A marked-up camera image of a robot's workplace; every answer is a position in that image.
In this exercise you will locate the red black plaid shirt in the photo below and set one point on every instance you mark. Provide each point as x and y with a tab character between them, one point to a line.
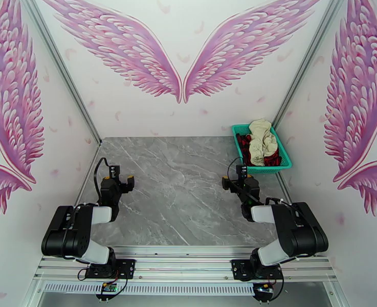
273	161

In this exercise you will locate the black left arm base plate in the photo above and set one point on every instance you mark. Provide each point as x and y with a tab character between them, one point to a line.
127	267

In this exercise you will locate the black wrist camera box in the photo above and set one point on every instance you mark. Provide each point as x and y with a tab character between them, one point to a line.
114	171
241	170

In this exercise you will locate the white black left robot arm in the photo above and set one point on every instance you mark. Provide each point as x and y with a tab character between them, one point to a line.
66	232

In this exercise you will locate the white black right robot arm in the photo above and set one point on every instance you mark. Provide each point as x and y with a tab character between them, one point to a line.
297	232

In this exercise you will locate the teal plastic basket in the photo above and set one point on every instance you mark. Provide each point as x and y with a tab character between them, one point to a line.
284	162

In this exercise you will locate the cream fabric garment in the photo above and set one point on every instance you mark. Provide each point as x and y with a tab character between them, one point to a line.
260	143

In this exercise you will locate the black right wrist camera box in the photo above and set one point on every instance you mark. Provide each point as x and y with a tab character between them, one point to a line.
241	170

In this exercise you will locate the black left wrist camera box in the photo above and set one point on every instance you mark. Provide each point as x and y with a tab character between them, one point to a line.
114	171

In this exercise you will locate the aluminium corner post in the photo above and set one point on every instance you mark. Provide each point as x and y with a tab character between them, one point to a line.
65	72
308	60

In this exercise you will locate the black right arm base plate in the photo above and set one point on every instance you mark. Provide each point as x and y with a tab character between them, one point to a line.
239	269

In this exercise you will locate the aluminium rail frame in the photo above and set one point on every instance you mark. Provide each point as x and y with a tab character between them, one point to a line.
182	264

